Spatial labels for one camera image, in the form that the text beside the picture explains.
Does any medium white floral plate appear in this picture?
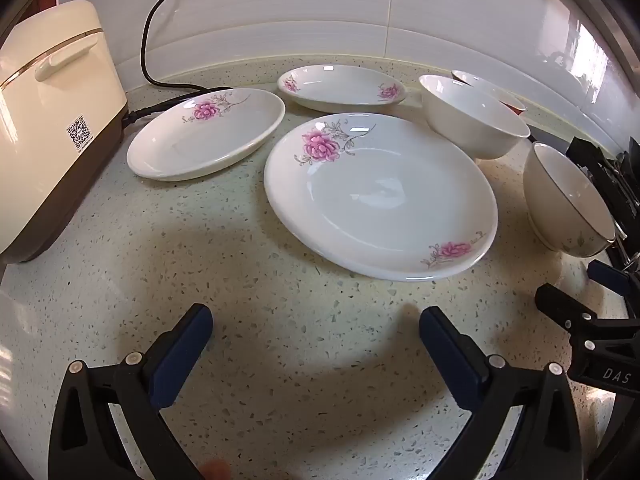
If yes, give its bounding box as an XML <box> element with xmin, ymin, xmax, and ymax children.
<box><xmin>126</xmin><ymin>88</ymin><xmax>286</xmax><ymax>182</ymax></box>

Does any large plain white bowl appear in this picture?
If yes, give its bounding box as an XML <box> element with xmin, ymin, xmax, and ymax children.
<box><xmin>419</xmin><ymin>74</ymin><xmax>532</xmax><ymax>161</ymax></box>

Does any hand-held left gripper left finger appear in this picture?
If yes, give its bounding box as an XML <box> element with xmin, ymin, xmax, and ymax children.
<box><xmin>47</xmin><ymin>303</ymin><xmax>215</xmax><ymax>480</ymax></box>

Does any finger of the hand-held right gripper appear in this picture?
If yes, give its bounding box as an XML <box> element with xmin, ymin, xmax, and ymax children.
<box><xmin>587</xmin><ymin>259</ymin><xmax>634</xmax><ymax>297</ymax></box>
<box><xmin>535</xmin><ymin>283</ymin><xmax>640</xmax><ymax>342</ymax></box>

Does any small white floral plate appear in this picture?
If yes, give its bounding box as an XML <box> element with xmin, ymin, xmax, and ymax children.
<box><xmin>278</xmin><ymin>65</ymin><xmax>407</xmax><ymax>114</ymax></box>

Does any red and white bowl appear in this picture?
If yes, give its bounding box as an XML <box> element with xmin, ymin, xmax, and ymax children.
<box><xmin>451</xmin><ymin>69</ymin><xmax>529</xmax><ymax>114</ymax></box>

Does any black power cable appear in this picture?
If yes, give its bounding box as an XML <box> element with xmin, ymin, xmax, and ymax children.
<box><xmin>121</xmin><ymin>0</ymin><xmax>236</xmax><ymax>127</ymax></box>

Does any small gold-rimmed white bowl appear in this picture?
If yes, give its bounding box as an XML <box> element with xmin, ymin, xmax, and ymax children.
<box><xmin>523</xmin><ymin>141</ymin><xmax>617</xmax><ymax>259</ymax></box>

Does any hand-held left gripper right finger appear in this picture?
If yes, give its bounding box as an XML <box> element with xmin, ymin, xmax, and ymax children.
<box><xmin>419</xmin><ymin>306</ymin><xmax>583</xmax><ymax>480</ymax></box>

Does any black gas stove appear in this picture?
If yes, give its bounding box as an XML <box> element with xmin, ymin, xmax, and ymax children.
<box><xmin>567</xmin><ymin>136</ymin><xmax>640</xmax><ymax>267</ymax></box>

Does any cream rice cooker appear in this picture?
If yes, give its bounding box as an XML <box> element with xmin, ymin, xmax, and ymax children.
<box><xmin>0</xmin><ymin>0</ymin><xmax>129</xmax><ymax>265</ymax></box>

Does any large white floral plate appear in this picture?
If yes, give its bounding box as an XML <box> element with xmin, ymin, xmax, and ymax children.
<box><xmin>264</xmin><ymin>113</ymin><xmax>499</xmax><ymax>281</ymax></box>

